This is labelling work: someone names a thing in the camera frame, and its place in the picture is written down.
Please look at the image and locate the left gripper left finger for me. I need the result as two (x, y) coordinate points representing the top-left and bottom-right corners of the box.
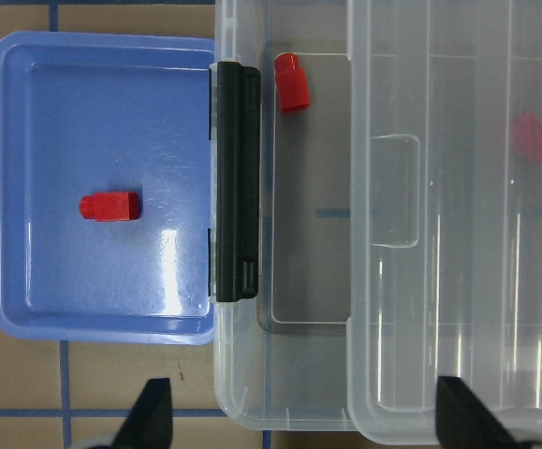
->
(110, 378), (173, 448)

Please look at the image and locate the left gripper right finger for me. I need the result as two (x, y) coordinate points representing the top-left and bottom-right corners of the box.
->
(435, 376), (522, 449)

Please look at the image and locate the clear ribbed box lid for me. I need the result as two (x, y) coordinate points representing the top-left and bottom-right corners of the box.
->
(346, 1), (542, 445)

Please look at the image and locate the clear plastic storage box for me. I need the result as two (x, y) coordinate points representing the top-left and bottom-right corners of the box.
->
(212, 0), (542, 434)

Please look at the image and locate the red block box centre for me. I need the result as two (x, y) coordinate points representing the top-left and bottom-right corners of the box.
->
(512, 110), (542, 166)

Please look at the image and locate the red block on tray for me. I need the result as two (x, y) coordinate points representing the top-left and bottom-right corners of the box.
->
(79, 191), (140, 222)

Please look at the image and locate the blue plastic tray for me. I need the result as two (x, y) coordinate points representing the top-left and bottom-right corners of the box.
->
(0, 31), (214, 345)

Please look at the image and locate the red block near latch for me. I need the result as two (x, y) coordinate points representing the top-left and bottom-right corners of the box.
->
(274, 52), (310, 114)

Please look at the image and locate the black box latch handle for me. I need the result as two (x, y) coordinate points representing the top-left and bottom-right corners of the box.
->
(215, 61), (261, 303)

